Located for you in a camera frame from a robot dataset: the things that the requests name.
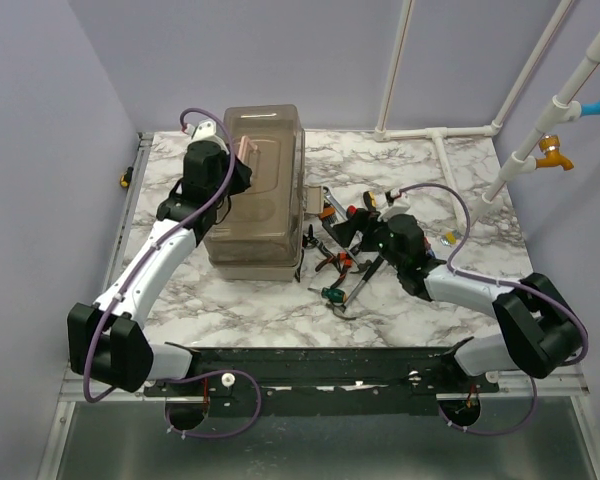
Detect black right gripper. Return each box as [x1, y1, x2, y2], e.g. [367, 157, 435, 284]
[333, 208, 405, 272]

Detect red black utility tool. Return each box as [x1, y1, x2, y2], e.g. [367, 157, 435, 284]
[346, 205, 366, 221]

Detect orange black pliers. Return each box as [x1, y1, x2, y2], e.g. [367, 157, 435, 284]
[314, 252, 353, 273]

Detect beige plastic tool box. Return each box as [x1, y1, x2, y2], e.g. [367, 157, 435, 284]
[204, 104, 318, 282]

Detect large black-handled claw hammer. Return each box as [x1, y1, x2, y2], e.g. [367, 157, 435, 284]
[326, 256, 384, 320]

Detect small claw hammer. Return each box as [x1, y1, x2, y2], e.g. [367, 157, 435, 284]
[337, 250, 372, 276]

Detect yellow black screwdriver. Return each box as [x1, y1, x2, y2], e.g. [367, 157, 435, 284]
[362, 191, 378, 212]

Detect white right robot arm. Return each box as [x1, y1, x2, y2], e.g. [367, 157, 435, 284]
[333, 209, 585, 392]

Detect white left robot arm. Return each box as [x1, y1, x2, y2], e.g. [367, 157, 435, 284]
[67, 140, 251, 395]

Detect hex key set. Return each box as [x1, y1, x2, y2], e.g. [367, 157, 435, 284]
[319, 206, 337, 224]

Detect black pruning shears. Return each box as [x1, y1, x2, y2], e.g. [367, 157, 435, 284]
[302, 224, 332, 258]

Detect silver ratchet wrench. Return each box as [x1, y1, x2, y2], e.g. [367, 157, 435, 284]
[322, 186, 347, 220]

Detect green stubby screwdriver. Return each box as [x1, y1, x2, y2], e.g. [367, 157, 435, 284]
[308, 287, 347, 304]

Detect small yellow metal piece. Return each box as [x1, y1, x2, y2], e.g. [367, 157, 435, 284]
[440, 232, 457, 246]

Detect yellow black knob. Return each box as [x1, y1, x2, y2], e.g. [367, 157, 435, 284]
[119, 166, 134, 189]

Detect orange brass tap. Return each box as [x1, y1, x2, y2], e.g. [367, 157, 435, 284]
[536, 134, 574, 171]

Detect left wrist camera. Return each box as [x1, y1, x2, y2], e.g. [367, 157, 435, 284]
[186, 119, 228, 152]

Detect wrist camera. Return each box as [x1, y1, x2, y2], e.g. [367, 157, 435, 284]
[186, 119, 228, 152]
[379, 189, 410, 221]

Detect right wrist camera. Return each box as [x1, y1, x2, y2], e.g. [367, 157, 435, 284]
[379, 189, 410, 221]

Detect aluminium frame rail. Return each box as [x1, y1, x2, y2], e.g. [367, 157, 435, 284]
[112, 132, 154, 251]

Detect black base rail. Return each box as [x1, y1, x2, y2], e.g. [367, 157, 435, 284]
[144, 347, 499, 418]

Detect white pvc pipe frame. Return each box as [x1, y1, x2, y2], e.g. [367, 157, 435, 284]
[372, 1, 600, 228]

